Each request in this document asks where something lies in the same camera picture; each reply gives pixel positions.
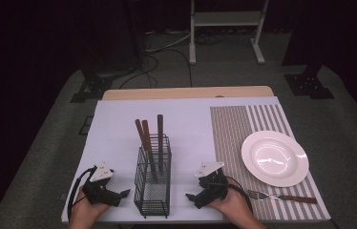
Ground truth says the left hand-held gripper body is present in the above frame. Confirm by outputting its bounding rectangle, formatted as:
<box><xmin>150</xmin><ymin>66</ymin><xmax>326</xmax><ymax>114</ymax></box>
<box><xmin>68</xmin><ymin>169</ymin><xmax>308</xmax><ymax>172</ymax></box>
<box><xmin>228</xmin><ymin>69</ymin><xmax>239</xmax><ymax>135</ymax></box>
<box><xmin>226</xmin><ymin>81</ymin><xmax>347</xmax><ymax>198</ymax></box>
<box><xmin>81</xmin><ymin>161</ymin><xmax>123</xmax><ymax>208</ymax></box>

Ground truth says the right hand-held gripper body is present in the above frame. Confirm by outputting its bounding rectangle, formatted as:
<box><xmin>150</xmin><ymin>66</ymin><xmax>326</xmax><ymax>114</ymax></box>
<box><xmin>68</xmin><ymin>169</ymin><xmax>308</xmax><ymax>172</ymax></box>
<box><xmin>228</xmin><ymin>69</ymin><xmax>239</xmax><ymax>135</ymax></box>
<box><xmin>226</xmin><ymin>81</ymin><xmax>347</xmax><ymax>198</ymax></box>
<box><xmin>194</xmin><ymin>161</ymin><xmax>231</xmax><ymax>210</ymax></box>

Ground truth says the person's left hand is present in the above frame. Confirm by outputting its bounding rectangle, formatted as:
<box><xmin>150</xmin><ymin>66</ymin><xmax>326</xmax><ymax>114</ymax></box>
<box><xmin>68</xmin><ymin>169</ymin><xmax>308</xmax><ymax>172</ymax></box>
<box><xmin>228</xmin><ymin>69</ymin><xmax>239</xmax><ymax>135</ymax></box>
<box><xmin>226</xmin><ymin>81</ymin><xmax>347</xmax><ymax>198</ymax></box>
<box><xmin>69</xmin><ymin>186</ymin><xmax>111</xmax><ymax>227</ymax></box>

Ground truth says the person's right hand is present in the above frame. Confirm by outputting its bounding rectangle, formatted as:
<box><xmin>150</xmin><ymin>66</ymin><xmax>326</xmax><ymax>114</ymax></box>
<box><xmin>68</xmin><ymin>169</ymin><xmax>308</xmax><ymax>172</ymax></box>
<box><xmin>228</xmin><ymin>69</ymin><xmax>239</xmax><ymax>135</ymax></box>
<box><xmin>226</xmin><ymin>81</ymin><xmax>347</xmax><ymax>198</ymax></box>
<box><xmin>207</xmin><ymin>177</ymin><xmax>255</xmax><ymax>223</ymax></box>

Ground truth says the striped placemat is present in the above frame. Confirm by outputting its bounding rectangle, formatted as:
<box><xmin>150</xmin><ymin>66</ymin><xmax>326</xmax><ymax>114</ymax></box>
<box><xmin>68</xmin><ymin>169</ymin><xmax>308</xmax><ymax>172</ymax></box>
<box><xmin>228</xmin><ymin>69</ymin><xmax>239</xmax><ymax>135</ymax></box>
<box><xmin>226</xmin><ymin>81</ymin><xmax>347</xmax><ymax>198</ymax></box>
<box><xmin>209</xmin><ymin>103</ymin><xmax>332</xmax><ymax>222</ymax></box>

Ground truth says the white table cover sheet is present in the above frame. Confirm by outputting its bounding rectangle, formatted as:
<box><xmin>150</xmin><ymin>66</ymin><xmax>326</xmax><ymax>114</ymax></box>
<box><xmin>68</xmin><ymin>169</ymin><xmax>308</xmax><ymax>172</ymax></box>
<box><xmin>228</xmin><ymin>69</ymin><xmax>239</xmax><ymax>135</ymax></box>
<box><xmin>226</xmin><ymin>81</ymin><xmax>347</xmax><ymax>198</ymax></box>
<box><xmin>60</xmin><ymin>96</ymin><xmax>282</xmax><ymax>224</ymax></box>

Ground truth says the white round plate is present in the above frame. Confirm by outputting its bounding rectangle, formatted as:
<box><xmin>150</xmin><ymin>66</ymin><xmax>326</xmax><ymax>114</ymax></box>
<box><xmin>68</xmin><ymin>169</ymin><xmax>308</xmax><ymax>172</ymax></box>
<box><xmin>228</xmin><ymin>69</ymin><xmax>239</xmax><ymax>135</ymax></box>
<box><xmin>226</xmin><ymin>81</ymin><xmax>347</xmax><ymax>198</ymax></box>
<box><xmin>241</xmin><ymin>130</ymin><xmax>310</xmax><ymax>188</ymax></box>

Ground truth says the dark floor socket box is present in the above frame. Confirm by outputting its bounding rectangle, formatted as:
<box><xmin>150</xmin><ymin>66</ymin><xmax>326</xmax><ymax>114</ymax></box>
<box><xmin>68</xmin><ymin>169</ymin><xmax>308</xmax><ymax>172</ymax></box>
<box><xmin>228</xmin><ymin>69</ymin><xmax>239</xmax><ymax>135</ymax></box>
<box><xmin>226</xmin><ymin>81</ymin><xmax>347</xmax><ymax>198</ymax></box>
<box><xmin>77</xmin><ymin>115</ymin><xmax>95</xmax><ymax>136</ymax></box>

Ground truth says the wooden table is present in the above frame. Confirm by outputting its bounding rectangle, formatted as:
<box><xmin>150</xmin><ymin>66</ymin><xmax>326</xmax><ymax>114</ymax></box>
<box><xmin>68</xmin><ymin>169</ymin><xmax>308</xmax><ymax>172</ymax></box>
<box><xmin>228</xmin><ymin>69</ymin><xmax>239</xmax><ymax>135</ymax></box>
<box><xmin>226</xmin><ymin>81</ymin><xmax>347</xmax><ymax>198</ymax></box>
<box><xmin>101</xmin><ymin>85</ymin><xmax>276</xmax><ymax>102</ymax></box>

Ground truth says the black stand base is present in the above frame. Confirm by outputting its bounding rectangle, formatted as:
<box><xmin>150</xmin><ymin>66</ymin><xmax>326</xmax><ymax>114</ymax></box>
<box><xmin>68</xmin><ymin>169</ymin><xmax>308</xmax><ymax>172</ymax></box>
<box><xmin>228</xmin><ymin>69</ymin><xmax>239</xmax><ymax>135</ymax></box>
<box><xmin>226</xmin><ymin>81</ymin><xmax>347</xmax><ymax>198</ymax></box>
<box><xmin>283</xmin><ymin>61</ymin><xmax>336</xmax><ymax>100</ymax></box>
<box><xmin>69</xmin><ymin>56</ymin><xmax>115</xmax><ymax>104</ymax></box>

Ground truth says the white metal stand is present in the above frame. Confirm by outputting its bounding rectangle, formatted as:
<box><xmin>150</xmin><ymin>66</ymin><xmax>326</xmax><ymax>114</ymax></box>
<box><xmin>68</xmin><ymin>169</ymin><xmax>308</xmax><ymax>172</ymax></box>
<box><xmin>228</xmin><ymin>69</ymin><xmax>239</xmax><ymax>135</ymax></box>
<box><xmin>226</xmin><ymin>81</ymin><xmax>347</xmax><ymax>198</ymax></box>
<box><xmin>188</xmin><ymin>0</ymin><xmax>270</xmax><ymax>66</ymax></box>

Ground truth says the black wire cutlery basket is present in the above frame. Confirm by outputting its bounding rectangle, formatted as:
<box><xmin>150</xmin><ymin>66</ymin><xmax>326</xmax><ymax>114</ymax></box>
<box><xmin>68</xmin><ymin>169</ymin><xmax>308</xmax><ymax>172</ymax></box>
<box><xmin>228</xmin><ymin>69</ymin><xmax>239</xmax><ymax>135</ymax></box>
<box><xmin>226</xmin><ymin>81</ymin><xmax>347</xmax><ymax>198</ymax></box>
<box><xmin>133</xmin><ymin>134</ymin><xmax>172</xmax><ymax>219</ymax></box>

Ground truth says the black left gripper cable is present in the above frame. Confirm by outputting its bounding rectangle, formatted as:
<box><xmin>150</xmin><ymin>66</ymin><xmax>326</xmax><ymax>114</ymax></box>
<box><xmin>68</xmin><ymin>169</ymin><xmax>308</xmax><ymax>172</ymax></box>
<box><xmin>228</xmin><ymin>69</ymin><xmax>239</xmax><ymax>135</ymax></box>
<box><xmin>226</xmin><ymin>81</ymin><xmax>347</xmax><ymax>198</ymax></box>
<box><xmin>67</xmin><ymin>166</ymin><xmax>98</xmax><ymax>222</ymax></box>

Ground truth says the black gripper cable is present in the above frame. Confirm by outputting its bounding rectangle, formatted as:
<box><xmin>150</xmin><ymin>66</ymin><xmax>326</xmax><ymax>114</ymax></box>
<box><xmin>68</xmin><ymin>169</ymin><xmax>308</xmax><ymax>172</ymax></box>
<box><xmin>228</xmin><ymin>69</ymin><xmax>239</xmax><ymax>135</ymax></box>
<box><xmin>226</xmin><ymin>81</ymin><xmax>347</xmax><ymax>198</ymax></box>
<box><xmin>67</xmin><ymin>166</ymin><xmax>98</xmax><ymax>222</ymax></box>
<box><xmin>225</xmin><ymin>176</ymin><xmax>255</xmax><ymax>215</ymax></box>

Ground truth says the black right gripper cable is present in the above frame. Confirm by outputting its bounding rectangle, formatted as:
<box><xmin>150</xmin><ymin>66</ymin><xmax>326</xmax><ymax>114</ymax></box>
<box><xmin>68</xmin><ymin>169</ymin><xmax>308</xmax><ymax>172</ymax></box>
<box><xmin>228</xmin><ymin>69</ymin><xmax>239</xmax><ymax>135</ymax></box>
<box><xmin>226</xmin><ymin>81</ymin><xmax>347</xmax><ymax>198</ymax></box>
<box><xmin>225</xmin><ymin>176</ymin><xmax>255</xmax><ymax>215</ymax></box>

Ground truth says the wooden-handled utensil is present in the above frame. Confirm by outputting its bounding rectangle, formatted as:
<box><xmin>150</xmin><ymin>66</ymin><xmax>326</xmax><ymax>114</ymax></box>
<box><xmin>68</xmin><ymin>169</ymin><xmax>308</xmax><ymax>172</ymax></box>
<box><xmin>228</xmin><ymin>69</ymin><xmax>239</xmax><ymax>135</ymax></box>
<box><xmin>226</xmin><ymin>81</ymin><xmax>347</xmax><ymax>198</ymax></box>
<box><xmin>141</xmin><ymin>119</ymin><xmax>159</xmax><ymax>184</ymax></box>
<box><xmin>157</xmin><ymin>114</ymin><xmax>165</xmax><ymax>177</ymax></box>
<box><xmin>135</xmin><ymin>118</ymin><xmax>159</xmax><ymax>184</ymax></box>

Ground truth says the wooden-handled fork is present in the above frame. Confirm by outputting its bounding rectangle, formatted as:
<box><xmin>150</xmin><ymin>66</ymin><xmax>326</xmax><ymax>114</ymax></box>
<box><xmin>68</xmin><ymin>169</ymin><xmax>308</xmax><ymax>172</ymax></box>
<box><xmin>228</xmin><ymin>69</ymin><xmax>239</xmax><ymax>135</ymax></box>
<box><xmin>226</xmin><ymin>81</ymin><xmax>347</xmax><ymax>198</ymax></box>
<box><xmin>246</xmin><ymin>189</ymin><xmax>319</xmax><ymax>205</ymax></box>

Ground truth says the black floor cable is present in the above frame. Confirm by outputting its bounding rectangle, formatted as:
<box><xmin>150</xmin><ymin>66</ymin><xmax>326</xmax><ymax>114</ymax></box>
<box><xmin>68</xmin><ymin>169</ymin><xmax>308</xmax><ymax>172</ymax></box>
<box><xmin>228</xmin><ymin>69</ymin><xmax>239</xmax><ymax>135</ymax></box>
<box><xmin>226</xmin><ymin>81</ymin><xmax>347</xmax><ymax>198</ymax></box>
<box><xmin>118</xmin><ymin>47</ymin><xmax>194</xmax><ymax>91</ymax></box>

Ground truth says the white floor cable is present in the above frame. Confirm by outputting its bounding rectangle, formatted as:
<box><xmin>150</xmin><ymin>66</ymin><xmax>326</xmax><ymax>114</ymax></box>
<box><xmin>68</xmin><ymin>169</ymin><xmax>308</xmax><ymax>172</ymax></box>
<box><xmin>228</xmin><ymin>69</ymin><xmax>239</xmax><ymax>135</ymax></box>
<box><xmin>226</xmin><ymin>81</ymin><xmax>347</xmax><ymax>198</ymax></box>
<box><xmin>144</xmin><ymin>30</ymin><xmax>191</xmax><ymax>53</ymax></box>

